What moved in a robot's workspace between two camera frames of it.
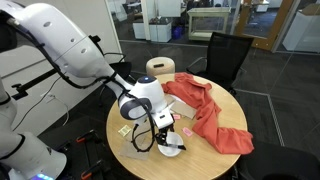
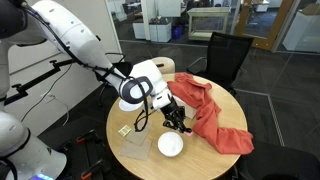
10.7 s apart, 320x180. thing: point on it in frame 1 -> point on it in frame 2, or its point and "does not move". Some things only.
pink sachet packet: [187, 131] does not move
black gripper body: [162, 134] -> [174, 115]
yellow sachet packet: [125, 130] does not move
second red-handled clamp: [86, 174] does not move
